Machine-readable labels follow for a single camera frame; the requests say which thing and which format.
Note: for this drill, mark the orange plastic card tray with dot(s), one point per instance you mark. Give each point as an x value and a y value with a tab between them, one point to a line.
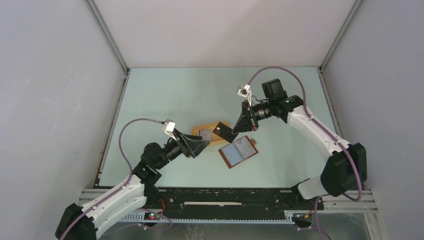
215	139

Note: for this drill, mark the brown leather card holder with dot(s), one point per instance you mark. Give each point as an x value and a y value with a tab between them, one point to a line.
239	151

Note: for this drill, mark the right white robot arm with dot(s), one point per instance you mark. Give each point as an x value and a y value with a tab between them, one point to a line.
346	163

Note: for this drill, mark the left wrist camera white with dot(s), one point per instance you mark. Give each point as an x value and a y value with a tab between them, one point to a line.
169	127

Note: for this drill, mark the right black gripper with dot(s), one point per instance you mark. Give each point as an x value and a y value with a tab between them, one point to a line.
245	122

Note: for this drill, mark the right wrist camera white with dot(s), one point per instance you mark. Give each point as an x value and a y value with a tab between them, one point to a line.
244	91

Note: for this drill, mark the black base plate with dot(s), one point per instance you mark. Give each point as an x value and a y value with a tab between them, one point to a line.
243	213

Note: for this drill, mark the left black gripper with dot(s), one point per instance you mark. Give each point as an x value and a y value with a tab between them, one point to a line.
200	146

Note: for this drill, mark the white cable duct strip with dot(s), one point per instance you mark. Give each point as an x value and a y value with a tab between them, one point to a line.
138	217

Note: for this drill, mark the grey patterned card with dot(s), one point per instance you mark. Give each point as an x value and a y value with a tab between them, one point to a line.
206	134

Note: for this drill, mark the black card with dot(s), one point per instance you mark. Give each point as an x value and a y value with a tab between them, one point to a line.
225	132

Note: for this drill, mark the aluminium frame rail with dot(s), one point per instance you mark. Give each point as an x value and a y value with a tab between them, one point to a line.
267	199

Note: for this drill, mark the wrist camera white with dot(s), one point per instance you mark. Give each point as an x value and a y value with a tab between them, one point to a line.
244	91
169	127

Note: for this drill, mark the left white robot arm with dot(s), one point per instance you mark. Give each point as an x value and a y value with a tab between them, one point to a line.
91	220

